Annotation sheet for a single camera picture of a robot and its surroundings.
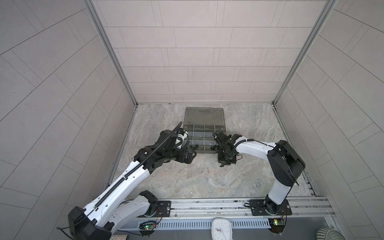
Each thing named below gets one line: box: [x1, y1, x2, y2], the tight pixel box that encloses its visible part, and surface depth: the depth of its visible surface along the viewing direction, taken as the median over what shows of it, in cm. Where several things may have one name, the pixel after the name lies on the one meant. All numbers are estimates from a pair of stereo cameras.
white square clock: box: [211, 218, 233, 240], surface depth 65 cm
